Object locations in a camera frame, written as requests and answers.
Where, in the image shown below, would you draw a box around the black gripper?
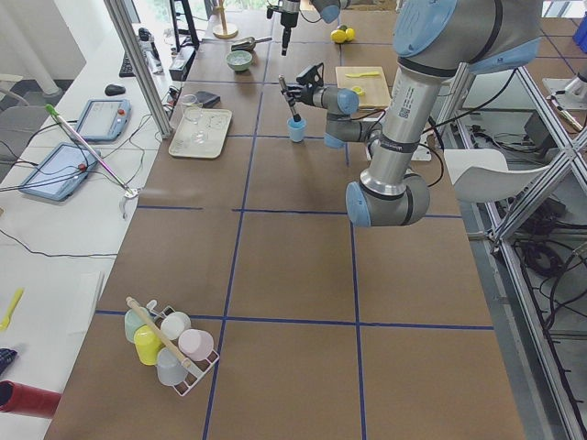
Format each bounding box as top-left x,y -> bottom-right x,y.
282,63 -> 324,106
267,2 -> 301,56

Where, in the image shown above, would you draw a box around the steel muddler black tip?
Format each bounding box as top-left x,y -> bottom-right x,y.
278,74 -> 302,123

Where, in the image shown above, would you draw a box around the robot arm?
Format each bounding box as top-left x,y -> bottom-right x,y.
282,0 -> 542,227
266,0 -> 352,56

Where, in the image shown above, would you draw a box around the light blue cup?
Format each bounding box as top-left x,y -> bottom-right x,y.
287,117 -> 306,143

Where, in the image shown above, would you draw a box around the bottom lemon slice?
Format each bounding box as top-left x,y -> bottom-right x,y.
351,85 -> 365,96

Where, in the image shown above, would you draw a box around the white cup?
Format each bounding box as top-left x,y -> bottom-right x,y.
161,312 -> 191,341

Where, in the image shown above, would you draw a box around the pink cup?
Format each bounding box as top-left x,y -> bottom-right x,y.
178,328 -> 215,361

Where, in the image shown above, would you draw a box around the mint green cup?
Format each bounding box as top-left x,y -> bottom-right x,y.
124,309 -> 145,344

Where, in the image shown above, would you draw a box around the yellow cup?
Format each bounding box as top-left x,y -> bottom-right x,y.
133,324 -> 164,366

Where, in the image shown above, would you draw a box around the grey blue cup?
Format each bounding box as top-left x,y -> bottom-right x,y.
156,347 -> 187,386

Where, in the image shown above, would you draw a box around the steel ice scoop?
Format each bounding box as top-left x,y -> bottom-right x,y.
230,37 -> 272,52

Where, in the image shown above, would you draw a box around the green bowl of ice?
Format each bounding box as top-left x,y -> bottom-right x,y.
226,50 -> 253,72

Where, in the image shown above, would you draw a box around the yellow lemons at edge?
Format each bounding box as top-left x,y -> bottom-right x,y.
330,25 -> 356,44

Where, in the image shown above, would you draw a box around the round wooden stand base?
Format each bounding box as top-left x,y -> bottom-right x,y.
212,0 -> 238,39

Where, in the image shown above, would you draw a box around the yellow plastic knife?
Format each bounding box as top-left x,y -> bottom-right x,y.
345,71 -> 381,79

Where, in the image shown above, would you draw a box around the grey folded cloth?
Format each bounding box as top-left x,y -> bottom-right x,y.
194,91 -> 220,108

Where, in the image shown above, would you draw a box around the bamboo cutting board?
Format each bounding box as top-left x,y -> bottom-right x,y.
336,66 -> 392,110

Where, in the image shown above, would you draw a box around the cream bear tray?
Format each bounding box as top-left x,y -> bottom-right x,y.
169,108 -> 232,160

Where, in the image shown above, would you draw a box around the clear wine glass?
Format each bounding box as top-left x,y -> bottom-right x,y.
180,94 -> 206,144

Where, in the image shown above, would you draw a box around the black computer mouse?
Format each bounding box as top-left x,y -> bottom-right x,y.
105,83 -> 126,96

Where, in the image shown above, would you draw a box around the green pink grabber stick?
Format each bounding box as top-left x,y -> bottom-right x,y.
44,103 -> 141,220

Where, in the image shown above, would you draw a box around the far teach pendant tablet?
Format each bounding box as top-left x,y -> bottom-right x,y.
76,99 -> 131,143

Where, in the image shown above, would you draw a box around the teach pendant tablet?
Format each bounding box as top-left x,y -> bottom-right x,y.
18,143 -> 99,202
76,99 -> 131,143

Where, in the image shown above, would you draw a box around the white plastic chair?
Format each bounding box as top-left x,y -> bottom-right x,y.
444,148 -> 550,203

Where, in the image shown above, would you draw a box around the near teach pendant tablet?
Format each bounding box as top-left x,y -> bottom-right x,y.
18,143 -> 99,202

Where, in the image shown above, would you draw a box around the red tube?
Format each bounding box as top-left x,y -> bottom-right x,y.
1,380 -> 61,419

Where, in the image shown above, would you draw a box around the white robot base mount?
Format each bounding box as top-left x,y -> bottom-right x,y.
412,145 -> 432,161

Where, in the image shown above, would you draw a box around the aluminium frame post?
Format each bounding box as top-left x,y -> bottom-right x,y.
104,0 -> 172,139

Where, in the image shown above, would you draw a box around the wooden rack handle stick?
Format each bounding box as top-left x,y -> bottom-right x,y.
126,296 -> 192,369

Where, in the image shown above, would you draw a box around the white wire cup rack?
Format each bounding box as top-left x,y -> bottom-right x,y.
147,300 -> 219,396

